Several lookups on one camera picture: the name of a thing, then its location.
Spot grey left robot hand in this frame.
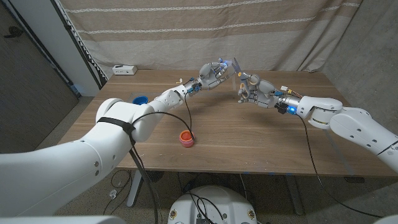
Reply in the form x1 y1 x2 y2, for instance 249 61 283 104
198 58 233 91

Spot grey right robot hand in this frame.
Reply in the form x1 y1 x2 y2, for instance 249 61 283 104
237 73 282 110

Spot grey scissors with yellow handles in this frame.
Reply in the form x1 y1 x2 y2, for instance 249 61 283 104
233 57 261 101

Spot white domed robot base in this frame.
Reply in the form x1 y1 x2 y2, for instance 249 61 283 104
167 185 258 224

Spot beige striped curtain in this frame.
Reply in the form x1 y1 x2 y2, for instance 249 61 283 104
58 0 364 73

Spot orange plastic cup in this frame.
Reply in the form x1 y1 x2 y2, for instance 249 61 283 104
180 129 195 142

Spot pink plastic cup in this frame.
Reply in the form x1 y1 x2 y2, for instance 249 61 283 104
178 138 196 148

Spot white power strip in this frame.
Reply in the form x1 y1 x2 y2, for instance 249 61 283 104
112 64 138 76

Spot grey table leg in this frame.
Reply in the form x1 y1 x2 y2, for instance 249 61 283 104
284 174 304 216

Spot black round floor object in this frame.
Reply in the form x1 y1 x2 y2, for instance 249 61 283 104
144 170 165 184

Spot white table leg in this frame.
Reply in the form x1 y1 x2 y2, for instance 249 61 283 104
126 170 144 208

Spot black curtain stand pole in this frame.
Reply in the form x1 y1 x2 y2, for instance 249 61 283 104
51 0 108 91

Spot dark textured door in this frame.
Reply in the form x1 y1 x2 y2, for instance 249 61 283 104
0 0 80 154

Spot white robot torso edge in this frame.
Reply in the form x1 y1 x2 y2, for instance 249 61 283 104
0 215 127 224

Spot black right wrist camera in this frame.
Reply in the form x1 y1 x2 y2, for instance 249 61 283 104
275 102 290 115

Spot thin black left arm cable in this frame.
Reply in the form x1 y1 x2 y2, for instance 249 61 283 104
132 92 196 162

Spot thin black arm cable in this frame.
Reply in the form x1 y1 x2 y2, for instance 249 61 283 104
298 114 383 218
132 92 196 162

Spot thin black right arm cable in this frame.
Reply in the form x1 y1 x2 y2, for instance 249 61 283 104
298 114 383 218

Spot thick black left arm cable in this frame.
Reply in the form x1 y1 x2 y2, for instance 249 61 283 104
127 147 160 224

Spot black cables on robot base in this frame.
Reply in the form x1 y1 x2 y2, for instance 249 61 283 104
185 192 225 224

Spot black floor cable loop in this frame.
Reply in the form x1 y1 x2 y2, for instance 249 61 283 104
102 169 134 216

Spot black door handle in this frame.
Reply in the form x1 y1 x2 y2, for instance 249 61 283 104
3 26 24 39

